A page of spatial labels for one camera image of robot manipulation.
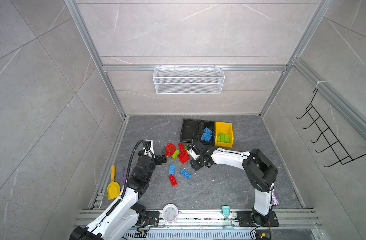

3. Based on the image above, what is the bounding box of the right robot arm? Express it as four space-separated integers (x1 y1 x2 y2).
188 141 278 226

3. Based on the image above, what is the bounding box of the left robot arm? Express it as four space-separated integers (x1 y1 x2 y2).
70 153 167 240

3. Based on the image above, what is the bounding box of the red lego brick stack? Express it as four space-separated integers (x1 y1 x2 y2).
178 143 190 164

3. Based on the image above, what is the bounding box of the purple toy tool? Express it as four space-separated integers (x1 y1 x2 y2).
121 167 126 184

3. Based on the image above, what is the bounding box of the green lego beside arch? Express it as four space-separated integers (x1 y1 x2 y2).
172 150 180 160

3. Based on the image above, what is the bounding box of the red arch lego piece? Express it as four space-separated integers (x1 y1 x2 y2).
166 143 177 157

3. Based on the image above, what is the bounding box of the right black storage bin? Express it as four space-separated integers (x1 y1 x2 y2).
197 121 215 146

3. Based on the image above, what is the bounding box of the red lego brick lower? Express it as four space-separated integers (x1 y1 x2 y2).
169 175 178 187

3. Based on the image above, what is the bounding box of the yellow storage bin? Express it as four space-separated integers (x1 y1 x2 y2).
214 122 234 148

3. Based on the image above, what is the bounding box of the yellow toy shovel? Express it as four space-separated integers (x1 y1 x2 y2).
107 165 121 200

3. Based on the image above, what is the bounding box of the white round timer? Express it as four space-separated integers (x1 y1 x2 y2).
162 204 179 224

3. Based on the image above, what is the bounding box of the teal hourglass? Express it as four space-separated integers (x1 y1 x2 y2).
221 206 234 230

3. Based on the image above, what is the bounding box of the glittery purple roll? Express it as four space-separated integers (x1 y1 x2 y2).
272 191 280 206

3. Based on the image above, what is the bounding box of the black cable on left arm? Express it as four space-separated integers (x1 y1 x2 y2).
121 139 155 196

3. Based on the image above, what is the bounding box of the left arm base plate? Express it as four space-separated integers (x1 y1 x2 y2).
135 211 160 227

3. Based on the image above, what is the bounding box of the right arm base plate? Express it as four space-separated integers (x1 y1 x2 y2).
235 211 279 227

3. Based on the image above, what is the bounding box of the white wire mesh basket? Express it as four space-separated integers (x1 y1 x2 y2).
153 67 225 94

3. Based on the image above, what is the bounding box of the black wire hook rack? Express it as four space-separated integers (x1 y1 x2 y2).
296 89 366 168

